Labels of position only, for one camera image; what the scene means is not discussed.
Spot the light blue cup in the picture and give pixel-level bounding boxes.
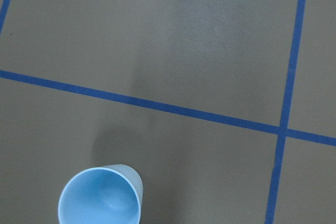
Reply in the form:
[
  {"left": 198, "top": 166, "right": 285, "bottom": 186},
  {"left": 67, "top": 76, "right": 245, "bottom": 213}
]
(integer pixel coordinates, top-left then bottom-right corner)
[{"left": 58, "top": 164, "right": 143, "bottom": 223}]

